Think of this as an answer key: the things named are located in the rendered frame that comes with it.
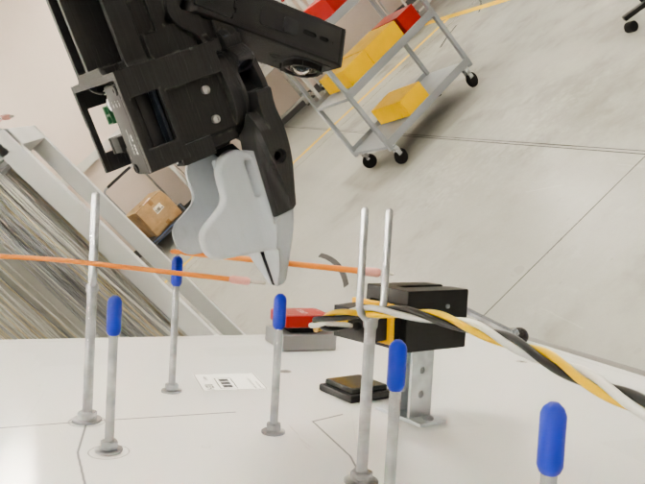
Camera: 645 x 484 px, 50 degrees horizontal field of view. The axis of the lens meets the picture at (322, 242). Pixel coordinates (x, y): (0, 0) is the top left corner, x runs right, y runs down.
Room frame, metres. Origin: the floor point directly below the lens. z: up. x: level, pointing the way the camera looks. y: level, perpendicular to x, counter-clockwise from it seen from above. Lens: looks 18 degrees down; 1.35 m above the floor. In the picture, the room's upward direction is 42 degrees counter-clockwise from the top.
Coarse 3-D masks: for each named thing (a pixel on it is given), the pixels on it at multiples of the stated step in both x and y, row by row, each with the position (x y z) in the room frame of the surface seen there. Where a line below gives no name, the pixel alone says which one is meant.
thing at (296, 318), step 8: (272, 312) 0.66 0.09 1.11; (288, 312) 0.64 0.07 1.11; (296, 312) 0.64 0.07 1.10; (304, 312) 0.64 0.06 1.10; (312, 312) 0.64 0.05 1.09; (320, 312) 0.64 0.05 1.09; (288, 320) 0.62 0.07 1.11; (296, 320) 0.62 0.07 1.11; (304, 320) 0.62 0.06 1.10; (288, 328) 0.64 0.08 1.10; (296, 328) 0.63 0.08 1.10; (304, 328) 0.63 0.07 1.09; (312, 328) 0.63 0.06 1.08
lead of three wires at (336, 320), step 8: (368, 304) 0.32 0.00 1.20; (328, 312) 0.34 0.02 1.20; (336, 312) 0.34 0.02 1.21; (344, 312) 0.33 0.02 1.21; (352, 312) 0.33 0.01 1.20; (368, 312) 0.32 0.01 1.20; (312, 320) 0.36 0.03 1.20; (320, 320) 0.35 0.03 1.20; (328, 320) 0.34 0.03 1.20; (336, 320) 0.34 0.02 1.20; (344, 320) 0.33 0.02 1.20; (320, 328) 0.38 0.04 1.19; (328, 328) 0.38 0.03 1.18; (336, 328) 0.39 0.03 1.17; (344, 328) 0.40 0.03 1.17
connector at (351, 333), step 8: (336, 304) 0.41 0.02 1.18; (344, 304) 0.41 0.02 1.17; (352, 304) 0.41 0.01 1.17; (400, 304) 0.41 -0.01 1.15; (352, 320) 0.40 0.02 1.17; (360, 320) 0.39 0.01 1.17; (384, 320) 0.39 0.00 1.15; (400, 320) 0.40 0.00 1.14; (352, 328) 0.40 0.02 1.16; (360, 328) 0.39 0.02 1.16; (376, 328) 0.39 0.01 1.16; (384, 328) 0.39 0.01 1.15; (400, 328) 0.40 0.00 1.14; (344, 336) 0.40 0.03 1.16; (352, 336) 0.40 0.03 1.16; (360, 336) 0.39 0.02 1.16; (376, 336) 0.39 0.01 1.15; (384, 336) 0.39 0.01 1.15
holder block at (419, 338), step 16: (368, 288) 0.43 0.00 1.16; (400, 288) 0.41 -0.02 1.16; (416, 288) 0.41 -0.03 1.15; (432, 288) 0.42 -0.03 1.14; (448, 288) 0.42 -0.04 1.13; (464, 288) 0.42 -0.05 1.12; (416, 304) 0.40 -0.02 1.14; (432, 304) 0.41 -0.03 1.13; (464, 304) 0.42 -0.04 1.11; (400, 336) 0.40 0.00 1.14; (416, 336) 0.40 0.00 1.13; (432, 336) 0.40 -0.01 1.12; (448, 336) 0.41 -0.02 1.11; (464, 336) 0.41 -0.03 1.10
